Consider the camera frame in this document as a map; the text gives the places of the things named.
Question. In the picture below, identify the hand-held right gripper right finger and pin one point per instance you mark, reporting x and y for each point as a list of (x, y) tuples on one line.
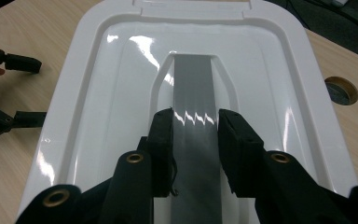
[(240, 155)]

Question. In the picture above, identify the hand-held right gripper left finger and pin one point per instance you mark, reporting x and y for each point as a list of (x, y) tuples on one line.
[(161, 149)]

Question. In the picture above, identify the white plastic box lid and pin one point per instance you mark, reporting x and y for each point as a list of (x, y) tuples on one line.
[(105, 102)]

